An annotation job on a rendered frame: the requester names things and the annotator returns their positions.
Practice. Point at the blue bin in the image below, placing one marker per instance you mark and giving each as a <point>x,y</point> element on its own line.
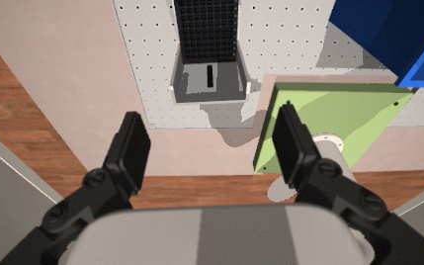
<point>392,31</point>

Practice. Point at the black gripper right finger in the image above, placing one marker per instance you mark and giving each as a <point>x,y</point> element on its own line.
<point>320,181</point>

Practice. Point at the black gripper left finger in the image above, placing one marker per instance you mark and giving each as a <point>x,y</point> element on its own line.
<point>104,190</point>

